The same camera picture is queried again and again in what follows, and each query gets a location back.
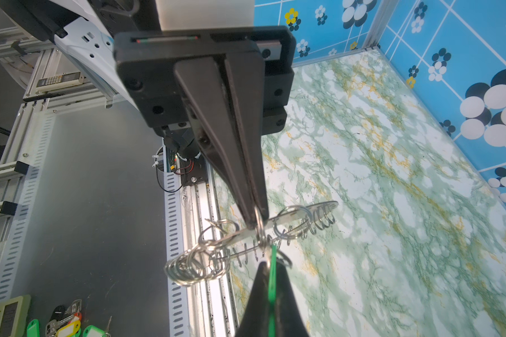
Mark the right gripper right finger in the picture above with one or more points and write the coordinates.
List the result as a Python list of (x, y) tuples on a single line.
[(288, 321)]

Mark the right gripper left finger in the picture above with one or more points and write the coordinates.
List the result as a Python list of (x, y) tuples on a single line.
[(256, 315)]

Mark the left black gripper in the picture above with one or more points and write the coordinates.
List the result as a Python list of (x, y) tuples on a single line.
[(260, 82)]

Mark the green key tag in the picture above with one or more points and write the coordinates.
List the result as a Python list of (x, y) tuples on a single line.
[(272, 289)]

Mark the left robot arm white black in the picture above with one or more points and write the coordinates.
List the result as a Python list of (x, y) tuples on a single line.
[(86, 31)]

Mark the bunch of coloured key tags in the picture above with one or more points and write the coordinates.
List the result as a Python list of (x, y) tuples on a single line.
[(67, 322)]

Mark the grey calculator device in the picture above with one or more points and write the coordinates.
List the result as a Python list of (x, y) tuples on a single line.
[(59, 82)]

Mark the green handheld device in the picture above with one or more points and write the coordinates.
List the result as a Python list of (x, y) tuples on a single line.
[(13, 316)]

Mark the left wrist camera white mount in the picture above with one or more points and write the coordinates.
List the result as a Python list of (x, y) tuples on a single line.
[(204, 14)]

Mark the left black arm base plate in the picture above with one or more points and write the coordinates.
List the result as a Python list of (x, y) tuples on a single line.
[(190, 172)]

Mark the left rear aluminium post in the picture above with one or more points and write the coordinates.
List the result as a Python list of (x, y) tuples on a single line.
[(385, 11)]

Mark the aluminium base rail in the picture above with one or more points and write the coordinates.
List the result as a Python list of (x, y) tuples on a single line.
[(84, 215)]

